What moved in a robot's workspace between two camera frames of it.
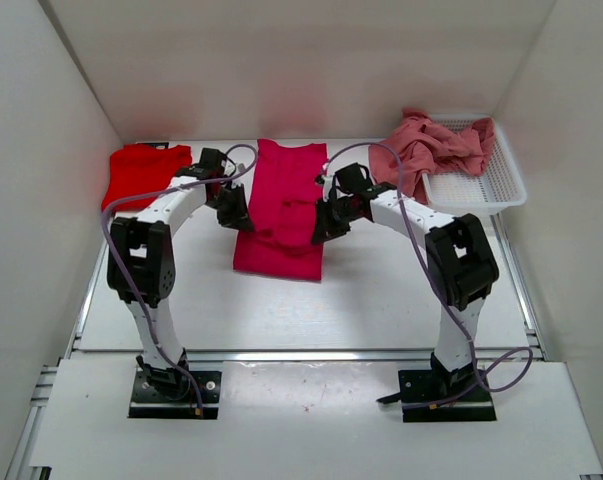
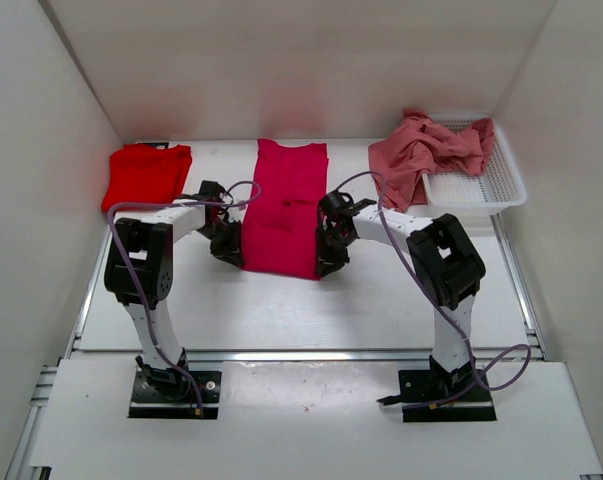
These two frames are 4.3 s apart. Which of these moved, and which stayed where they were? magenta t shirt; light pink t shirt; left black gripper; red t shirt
Moved: left black gripper
Stayed: red t shirt; magenta t shirt; light pink t shirt
